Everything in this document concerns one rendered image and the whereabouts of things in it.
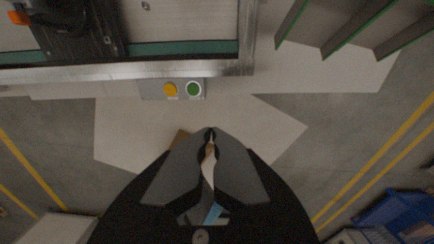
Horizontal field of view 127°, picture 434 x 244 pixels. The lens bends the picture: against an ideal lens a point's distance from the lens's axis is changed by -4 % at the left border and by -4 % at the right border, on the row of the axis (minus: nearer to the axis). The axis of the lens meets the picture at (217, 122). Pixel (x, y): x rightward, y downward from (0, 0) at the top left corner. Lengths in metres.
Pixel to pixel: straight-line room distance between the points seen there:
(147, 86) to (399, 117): 2.92
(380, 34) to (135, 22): 0.63
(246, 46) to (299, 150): 1.92
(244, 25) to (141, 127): 0.56
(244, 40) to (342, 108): 1.87
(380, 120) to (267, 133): 2.19
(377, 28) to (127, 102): 0.79
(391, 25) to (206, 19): 0.43
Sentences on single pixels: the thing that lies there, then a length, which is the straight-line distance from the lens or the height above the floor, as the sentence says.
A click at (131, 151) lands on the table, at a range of 0.78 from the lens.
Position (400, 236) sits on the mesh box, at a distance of 4.47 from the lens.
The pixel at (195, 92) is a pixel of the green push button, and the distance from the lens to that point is 0.38.
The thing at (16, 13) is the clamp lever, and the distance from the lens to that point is 0.46.
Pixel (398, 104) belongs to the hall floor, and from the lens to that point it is 2.73.
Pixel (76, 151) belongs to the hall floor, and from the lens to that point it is 2.77.
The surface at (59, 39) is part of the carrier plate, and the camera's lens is 0.56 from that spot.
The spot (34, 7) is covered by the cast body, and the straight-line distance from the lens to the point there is 0.46.
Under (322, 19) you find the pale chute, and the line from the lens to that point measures 0.39.
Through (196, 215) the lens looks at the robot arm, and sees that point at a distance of 0.49.
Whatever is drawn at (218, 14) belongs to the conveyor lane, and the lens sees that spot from 0.44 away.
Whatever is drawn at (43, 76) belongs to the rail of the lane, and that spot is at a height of 0.95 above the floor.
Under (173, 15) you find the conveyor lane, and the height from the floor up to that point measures 0.92.
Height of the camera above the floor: 1.34
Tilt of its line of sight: 62 degrees down
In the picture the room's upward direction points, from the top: 179 degrees clockwise
